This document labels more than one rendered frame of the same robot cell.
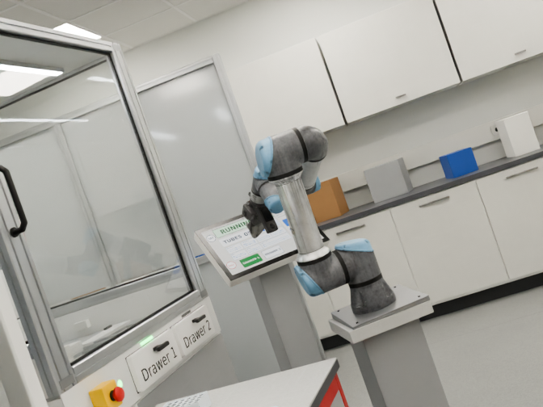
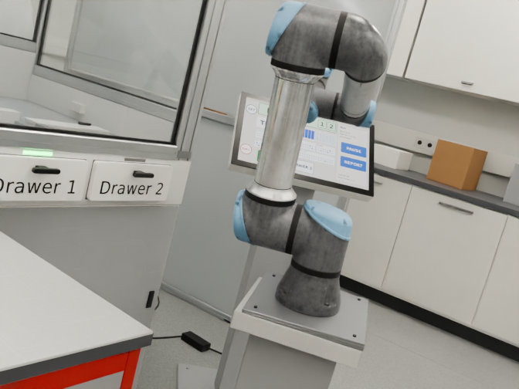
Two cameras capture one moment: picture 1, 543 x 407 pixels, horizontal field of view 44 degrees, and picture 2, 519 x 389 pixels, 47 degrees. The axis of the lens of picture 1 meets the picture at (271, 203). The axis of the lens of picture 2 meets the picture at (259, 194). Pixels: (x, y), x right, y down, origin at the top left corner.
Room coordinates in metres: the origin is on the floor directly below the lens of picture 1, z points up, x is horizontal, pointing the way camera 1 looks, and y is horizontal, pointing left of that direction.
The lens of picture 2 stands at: (0.95, -0.45, 1.23)
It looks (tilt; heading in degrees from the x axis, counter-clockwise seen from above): 10 degrees down; 18
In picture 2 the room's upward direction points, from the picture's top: 15 degrees clockwise
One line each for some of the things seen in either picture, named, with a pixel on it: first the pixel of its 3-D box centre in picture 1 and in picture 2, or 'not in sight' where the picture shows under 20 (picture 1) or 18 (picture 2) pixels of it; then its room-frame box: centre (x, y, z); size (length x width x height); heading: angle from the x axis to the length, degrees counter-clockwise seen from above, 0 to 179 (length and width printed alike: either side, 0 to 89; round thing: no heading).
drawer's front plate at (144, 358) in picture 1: (155, 358); (35, 178); (2.13, 0.51, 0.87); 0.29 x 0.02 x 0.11; 163
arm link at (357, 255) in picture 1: (355, 259); (320, 234); (2.24, -0.20, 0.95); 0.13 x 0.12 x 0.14; 101
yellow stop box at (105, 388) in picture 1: (107, 397); not in sight; (1.81, 0.59, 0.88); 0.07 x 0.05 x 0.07; 163
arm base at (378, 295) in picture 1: (369, 291); (311, 282); (2.25, -0.21, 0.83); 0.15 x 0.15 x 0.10
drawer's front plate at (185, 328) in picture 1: (194, 329); (132, 181); (2.43, 0.41, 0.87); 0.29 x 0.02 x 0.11; 163
